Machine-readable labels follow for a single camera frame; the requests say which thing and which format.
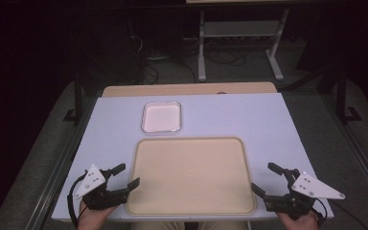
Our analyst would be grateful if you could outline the tangle of black floor cables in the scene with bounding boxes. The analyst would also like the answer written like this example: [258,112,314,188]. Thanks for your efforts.
[126,34,247,84]

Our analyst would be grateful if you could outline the large beige serving tray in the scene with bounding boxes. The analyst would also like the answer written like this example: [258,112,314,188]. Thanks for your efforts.
[125,136,258,217]

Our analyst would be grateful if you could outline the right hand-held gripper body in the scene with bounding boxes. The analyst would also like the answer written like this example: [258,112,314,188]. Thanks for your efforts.
[264,168,346,221]

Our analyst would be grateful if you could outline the aluminium floor rail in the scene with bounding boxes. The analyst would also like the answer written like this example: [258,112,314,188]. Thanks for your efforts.
[321,95,368,205]
[28,98,98,230]

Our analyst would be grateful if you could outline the person's left hand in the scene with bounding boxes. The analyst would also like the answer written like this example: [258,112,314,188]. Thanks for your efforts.
[77,200,120,230]

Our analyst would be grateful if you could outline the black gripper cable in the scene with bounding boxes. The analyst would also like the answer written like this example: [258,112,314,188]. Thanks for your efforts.
[66,172,89,229]
[310,197,329,225]

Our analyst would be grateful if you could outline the person's right hand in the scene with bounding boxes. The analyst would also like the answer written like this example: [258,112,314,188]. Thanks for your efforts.
[276,211,320,230]

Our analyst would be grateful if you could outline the light wooden table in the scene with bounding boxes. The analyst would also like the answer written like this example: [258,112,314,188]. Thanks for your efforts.
[102,80,278,99]

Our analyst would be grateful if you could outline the black metal stand leg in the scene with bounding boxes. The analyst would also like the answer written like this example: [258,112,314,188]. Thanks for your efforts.
[62,72,85,127]
[334,67,363,126]

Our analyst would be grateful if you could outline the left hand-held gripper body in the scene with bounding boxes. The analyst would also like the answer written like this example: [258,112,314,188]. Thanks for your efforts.
[73,164,130,212]

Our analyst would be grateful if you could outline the small white rectangular tray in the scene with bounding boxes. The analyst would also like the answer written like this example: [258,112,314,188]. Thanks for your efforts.
[141,100,183,134]

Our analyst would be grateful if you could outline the white metal frame desk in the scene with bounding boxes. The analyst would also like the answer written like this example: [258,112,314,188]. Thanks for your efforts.
[185,0,321,82]

